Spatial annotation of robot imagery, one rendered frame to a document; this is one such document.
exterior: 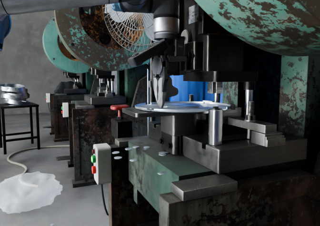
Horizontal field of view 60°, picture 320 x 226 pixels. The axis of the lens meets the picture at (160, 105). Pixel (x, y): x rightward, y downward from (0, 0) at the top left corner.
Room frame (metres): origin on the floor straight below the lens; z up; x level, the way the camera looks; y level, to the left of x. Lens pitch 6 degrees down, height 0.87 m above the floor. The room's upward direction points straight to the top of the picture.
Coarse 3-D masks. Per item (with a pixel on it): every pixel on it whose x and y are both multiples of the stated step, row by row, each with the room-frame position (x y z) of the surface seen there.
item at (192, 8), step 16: (192, 0) 0.88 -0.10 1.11; (192, 16) 0.87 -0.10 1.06; (192, 32) 0.88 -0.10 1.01; (192, 48) 0.82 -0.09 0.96; (208, 48) 0.80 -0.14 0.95; (224, 48) 0.82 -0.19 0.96; (240, 48) 0.84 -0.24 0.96; (192, 64) 0.82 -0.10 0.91; (208, 64) 0.80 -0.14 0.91; (224, 64) 0.82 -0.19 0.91; (240, 64) 0.84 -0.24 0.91
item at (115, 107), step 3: (111, 105) 1.10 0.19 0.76; (114, 105) 1.09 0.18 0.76; (117, 105) 1.10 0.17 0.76; (120, 105) 1.10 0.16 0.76; (123, 105) 1.09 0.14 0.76; (126, 105) 1.10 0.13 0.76; (111, 108) 1.09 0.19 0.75; (114, 108) 1.07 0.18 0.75; (117, 108) 1.07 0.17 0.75; (120, 108) 1.08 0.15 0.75; (120, 111) 1.10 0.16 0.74; (120, 114) 1.10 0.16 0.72
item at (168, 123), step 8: (128, 112) 0.77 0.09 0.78; (136, 112) 0.74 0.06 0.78; (144, 112) 0.74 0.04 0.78; (152, 112) 0.74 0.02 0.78; (160, 112) 0.74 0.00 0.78; (200, 112) 0.79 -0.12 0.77; (168, 120) 0.81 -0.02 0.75; (176, 120) 0.78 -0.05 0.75; (184, 120) 0.79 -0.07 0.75; (192, 120) 0.81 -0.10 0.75; (168, 128) 0.81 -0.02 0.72; (176, 128) 0.78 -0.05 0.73; (184, 128) 0.79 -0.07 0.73; (192, 128) 0.81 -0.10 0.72; (168, 136) 0.81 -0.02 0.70; (176, 136) 0.78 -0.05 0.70; (168, 144) 0.79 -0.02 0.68; (176, 144) 0.78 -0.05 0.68; (176, 152) 0.78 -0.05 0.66
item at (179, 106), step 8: (136, 104) 0.87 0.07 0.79; (144, 104) 0.92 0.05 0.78; (168, 104) 0.85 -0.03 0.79; (176, 104) 0.85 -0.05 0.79; (184, 104) 0.85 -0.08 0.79; (192, 104) 0.85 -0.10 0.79; (200, 104) 0.85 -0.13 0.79; (208, 104) 0.91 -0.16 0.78; (216, 104) 0.91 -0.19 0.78; (224, 104) 0.88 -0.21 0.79; (168, 112) 0.71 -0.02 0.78; (176, 112) 0.71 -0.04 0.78; (184, 112) 0.70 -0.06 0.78; (192, 112) 0.71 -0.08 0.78
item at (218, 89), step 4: (208, 84) 0.90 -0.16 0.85; (212, 84) 0.88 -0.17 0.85; (216, 84) 0.87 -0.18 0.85; (220, 84) 0.88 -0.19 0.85; (208, 88) 0.90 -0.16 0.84; (212, 88) 0.88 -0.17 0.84; (216, 88) 0.87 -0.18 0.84; (220, 88) 0.88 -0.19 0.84; (208, 92) 0.90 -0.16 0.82; (212, 92) 0.88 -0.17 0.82; (216, 92) 0.87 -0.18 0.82; (220, 92) 0.88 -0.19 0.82
